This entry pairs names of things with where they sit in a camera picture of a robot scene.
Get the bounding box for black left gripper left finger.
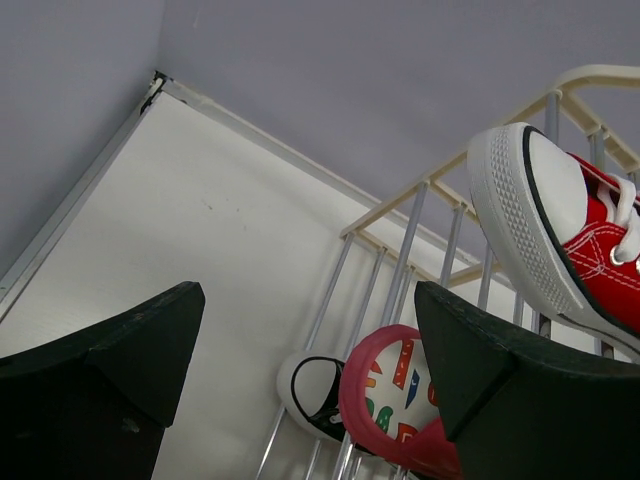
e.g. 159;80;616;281
1;282;205;479

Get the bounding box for cream and chrome shoe shelf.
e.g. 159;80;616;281
257;63;640;480

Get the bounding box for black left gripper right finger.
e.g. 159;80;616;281
414;281;639;479

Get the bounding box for red sneaker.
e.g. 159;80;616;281
466;122;639;362

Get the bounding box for pink green flip-flop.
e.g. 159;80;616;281
338;324;463;479

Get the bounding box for black canvas sneaker white laces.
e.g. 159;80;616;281
276;351;346;443

